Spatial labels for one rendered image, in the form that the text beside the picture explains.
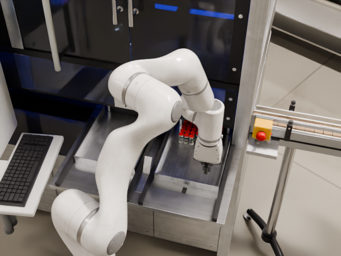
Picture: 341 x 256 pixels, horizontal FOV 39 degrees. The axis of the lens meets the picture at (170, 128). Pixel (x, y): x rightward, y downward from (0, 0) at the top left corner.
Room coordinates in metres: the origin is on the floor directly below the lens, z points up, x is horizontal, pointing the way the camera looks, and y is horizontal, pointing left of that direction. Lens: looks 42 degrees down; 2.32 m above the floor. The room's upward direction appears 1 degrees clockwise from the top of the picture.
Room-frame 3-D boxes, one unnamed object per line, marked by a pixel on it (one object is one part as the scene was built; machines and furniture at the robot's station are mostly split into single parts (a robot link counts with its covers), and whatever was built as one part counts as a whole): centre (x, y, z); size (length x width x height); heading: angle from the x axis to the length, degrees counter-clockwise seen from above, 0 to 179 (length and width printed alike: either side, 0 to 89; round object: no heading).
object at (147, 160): (1.27, 0.10, 0.91); 0.14 x 0.03 x 0.06; 166
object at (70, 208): (0.83, 0.25, 1.16); 0.19 x 0.12 x 0.24; 51
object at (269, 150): (1.49, -0.40, 0.87); 0.14 x 0.13 x 0.02; 165
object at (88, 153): (1.49, 0.22, 0.90); 0.34 x 0.26 x 0.04; 165
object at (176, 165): (1.40, -0.11, 0.90); 0.34 x 0.26 x 0.04; 165
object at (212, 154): (1.25, -0.14, 1.08); 0.10 x 0.07 x 0.11; 75
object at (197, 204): (1.38, 0.08, 0.87); 0.70 x 0.48 x 0.02; 75
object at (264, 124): (1.46, -0.38, 1.00); 0.08 x 0.07 x 0.07; 165
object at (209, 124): (1.25, -0.14, 1.22); 0.09 x 0.08 x 0.13; 51
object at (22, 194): (1.39, 0.62, 0.82); 0.40 x 0.14 x 0.02; 174
